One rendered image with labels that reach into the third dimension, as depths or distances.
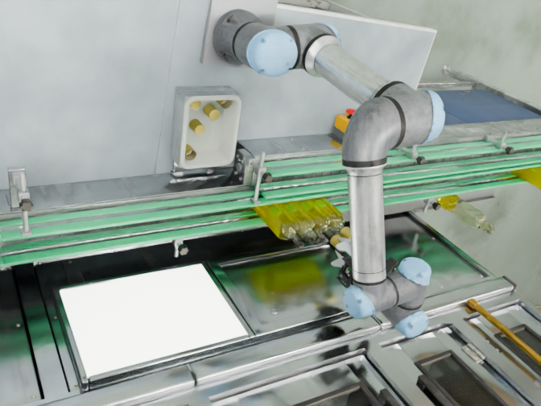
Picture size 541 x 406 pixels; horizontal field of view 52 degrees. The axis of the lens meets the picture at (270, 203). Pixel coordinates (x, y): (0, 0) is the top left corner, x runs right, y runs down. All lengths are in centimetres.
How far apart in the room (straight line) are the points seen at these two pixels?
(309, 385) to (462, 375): 43
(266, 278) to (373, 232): 52
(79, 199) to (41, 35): 43
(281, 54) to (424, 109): 42
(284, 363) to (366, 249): 39
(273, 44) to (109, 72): 44
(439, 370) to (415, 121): 71
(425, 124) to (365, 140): 15
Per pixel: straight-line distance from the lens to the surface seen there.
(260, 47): 143
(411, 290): 133
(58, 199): 158
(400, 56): 204
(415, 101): 123
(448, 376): 160
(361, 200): 119
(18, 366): 143
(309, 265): 173
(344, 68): 139
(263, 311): 153
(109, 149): 165
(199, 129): 164
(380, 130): 116
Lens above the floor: 218
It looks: 46 degrees down
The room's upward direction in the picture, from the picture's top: 136 degrees clockwise
